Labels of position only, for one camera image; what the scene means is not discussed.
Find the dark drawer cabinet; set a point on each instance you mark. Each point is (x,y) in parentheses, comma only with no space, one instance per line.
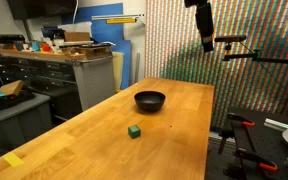
(34,71)

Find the yellow spirit level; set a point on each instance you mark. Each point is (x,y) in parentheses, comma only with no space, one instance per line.
(120,21)

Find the grey plastic bin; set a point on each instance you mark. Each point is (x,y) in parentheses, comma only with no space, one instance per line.
(15,123)

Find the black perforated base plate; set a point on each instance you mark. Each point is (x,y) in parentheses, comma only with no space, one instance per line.
(270,146)

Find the cardboard box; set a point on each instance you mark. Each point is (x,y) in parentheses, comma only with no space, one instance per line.
(77,36)

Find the dark wall screen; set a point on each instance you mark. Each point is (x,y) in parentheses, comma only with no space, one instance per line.
(40,8)

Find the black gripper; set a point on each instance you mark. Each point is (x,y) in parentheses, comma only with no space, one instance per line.
(204,20)

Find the multicolour striped backdrop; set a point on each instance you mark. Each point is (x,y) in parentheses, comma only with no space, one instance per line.
(250,80)

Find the silver aluminium bar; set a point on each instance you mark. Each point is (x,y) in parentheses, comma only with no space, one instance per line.
(276,124)

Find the black stereo camera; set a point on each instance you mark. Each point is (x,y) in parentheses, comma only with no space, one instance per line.
(230,38)

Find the wooden block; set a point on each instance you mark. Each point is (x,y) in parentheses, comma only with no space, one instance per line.
(12,87)

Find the wooden workbench top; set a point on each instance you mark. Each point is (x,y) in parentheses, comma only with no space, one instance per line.
(34,54)

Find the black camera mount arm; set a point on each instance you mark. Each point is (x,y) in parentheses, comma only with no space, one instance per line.
(264,59)

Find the black case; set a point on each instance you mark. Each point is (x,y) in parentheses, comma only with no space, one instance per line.
(9,101)

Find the blue foam board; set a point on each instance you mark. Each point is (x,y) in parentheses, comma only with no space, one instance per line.
(109,33)

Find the white wall rail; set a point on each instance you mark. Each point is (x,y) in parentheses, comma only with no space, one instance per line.
(117,16)

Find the green block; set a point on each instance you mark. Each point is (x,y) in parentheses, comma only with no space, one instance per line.
(134,131)

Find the black bowl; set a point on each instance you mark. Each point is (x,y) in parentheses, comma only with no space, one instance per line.
(149,101)

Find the grey pegboard cabinet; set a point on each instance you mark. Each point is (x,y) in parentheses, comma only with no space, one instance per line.
(95,83)

